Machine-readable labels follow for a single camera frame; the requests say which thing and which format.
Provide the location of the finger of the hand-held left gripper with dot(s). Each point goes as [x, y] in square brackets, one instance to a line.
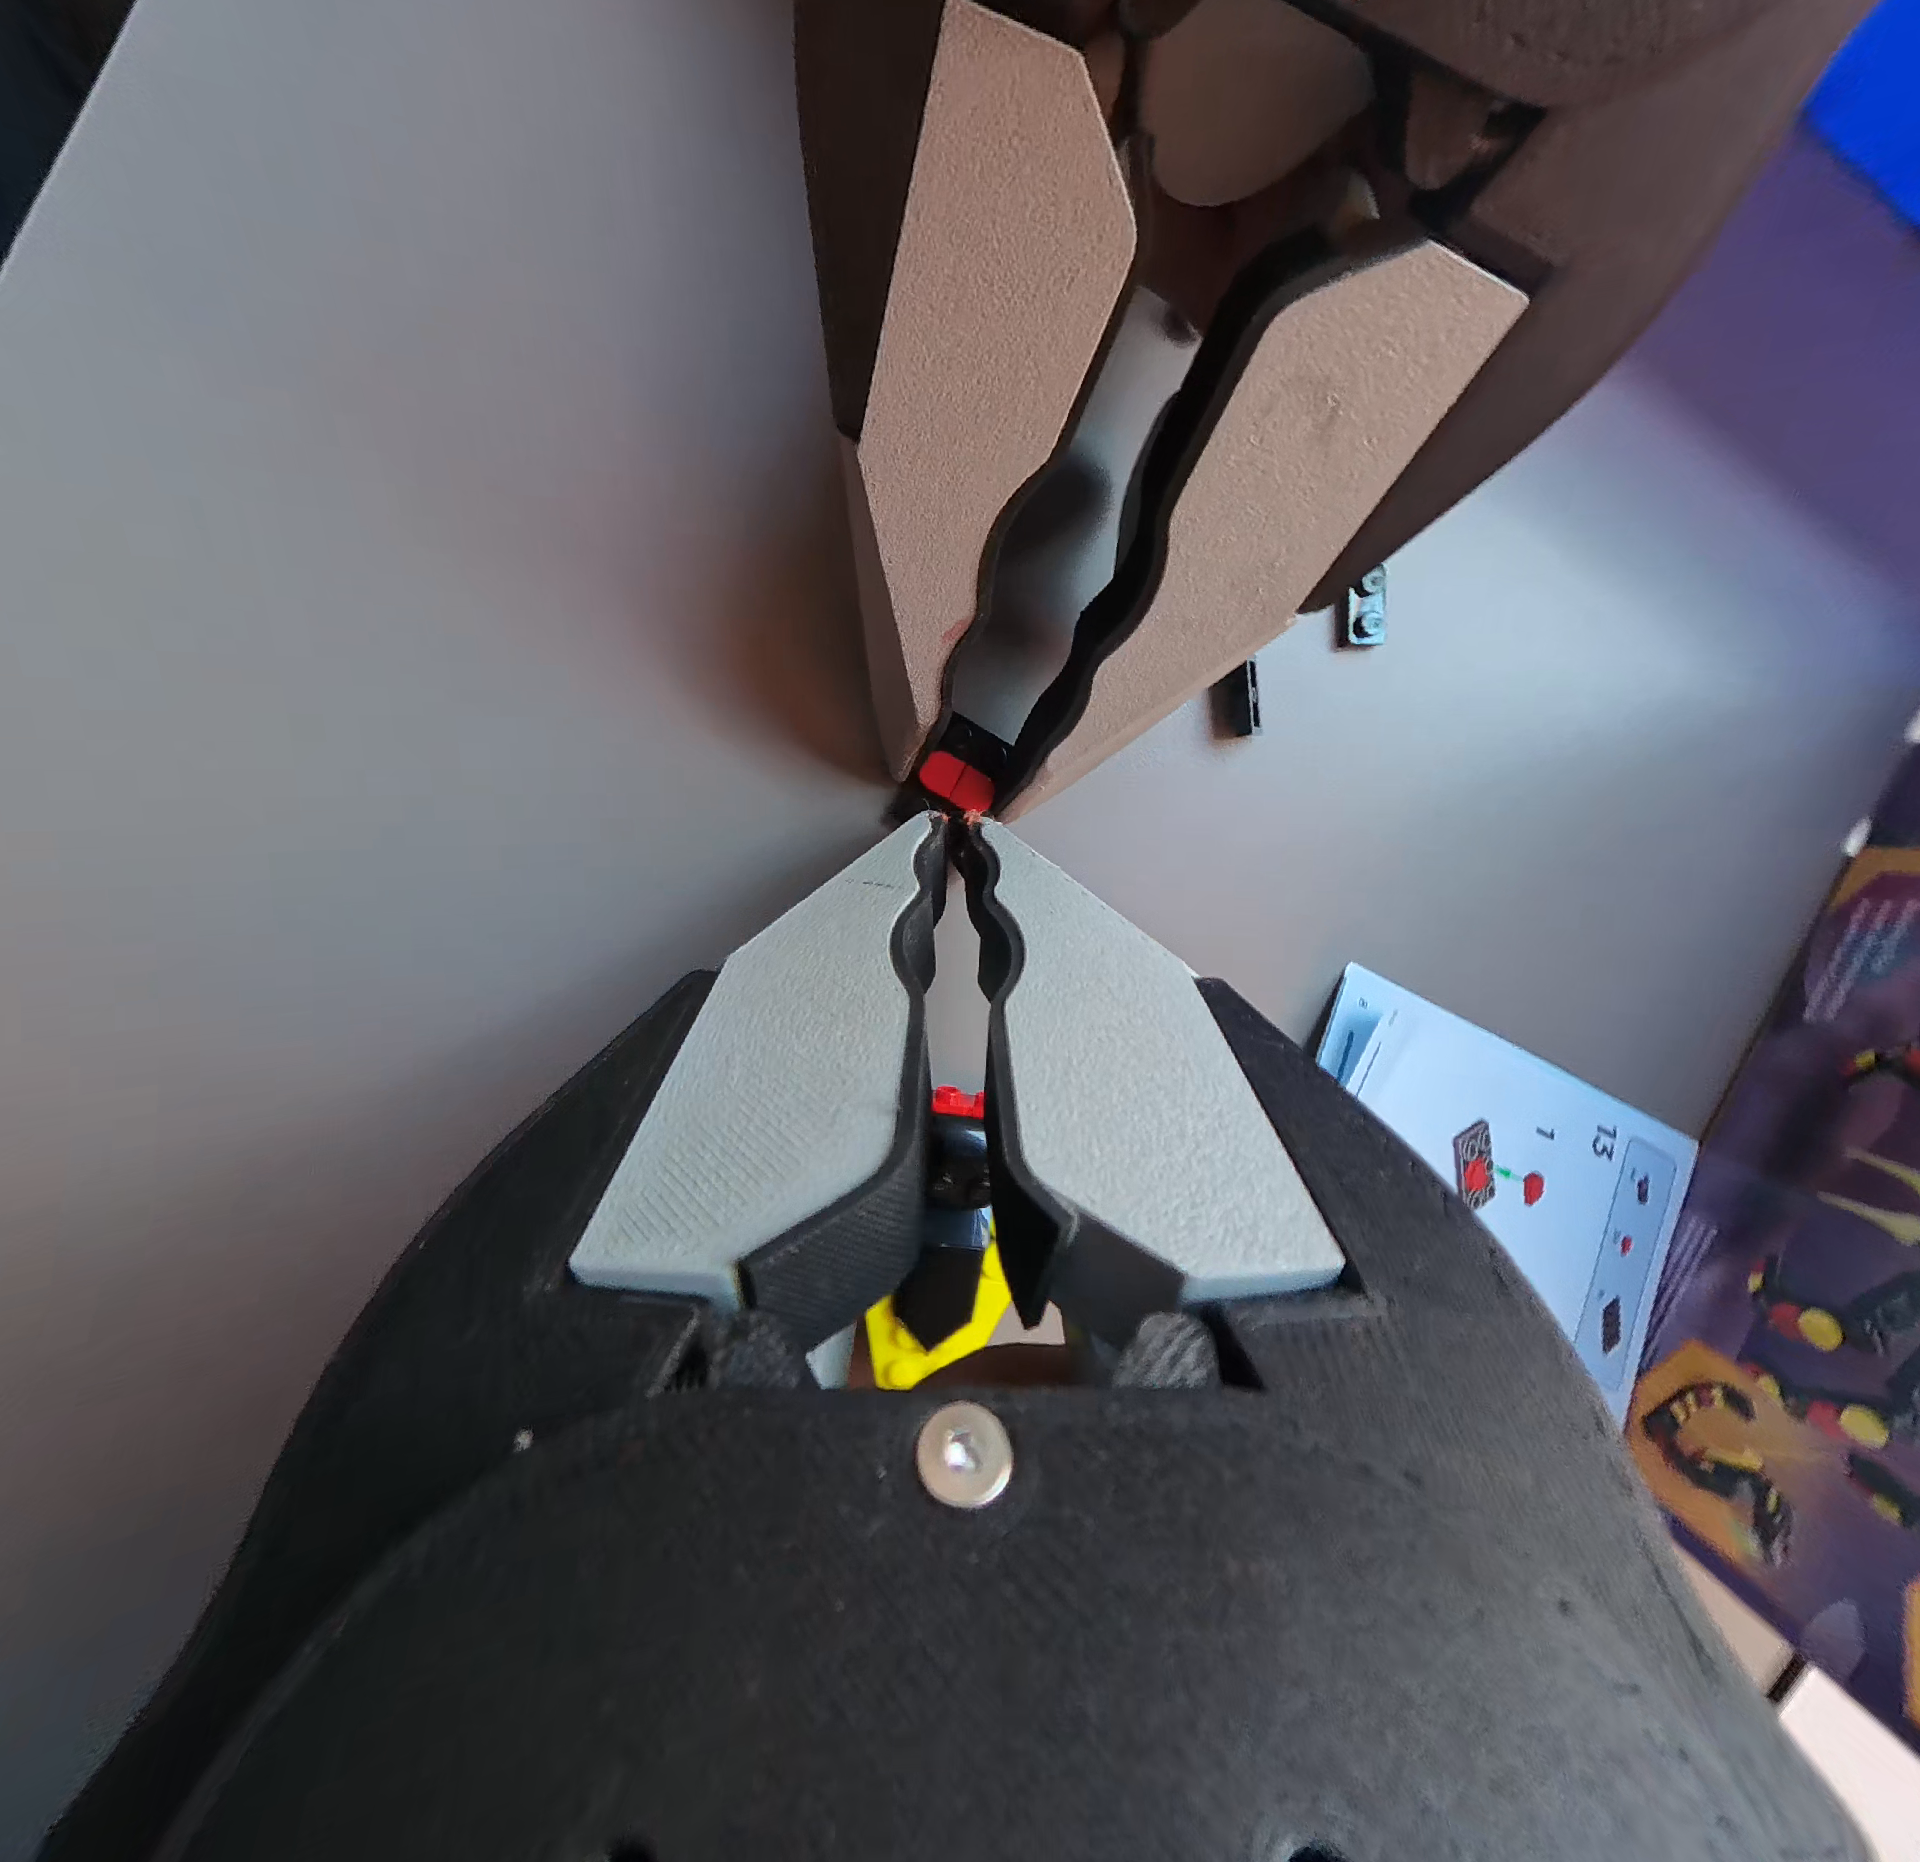
[1305, 436]
[1005, 272]

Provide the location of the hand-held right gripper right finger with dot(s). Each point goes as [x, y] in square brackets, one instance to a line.
[1154, 1126]

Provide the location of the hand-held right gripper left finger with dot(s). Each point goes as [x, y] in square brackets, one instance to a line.
[751, 1113]

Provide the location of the yellow black lego assembly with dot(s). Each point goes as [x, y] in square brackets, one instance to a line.
[914, 1337]

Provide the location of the small red black lego assembly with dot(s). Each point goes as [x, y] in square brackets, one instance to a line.
[945, 772]

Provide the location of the small grey lego plate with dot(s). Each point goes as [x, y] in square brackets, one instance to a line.
[1366, 617]

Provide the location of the small black lego piece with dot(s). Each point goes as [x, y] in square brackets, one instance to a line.
[1242, 699]

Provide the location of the lego instruction booklet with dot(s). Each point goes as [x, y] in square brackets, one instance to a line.
[1499, 1098]

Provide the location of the purple lego set box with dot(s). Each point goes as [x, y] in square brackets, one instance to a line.
[1801, 1292]

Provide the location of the blue plastic bin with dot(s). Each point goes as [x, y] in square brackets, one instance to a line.
[1874, 107]

